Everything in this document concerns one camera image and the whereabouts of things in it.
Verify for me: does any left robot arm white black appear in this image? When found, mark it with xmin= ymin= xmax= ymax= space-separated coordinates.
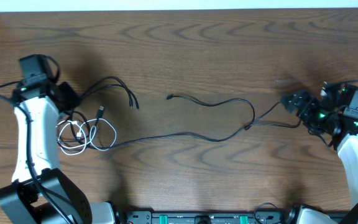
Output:
xmin=0 ymin=54 xmax=116 ymax=223

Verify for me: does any black mounting rail base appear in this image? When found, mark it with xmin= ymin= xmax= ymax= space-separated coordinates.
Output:
xmin=115 ymin=207 xmax=285 ymax=224

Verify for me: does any white USB cable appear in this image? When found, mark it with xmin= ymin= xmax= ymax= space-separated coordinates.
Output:
xmin=56 ymin=118 xmax=117 ymax=156

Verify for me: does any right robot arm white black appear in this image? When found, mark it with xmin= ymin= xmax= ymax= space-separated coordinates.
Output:
xmin=280 ymin=84 xmax=358 ymax=223

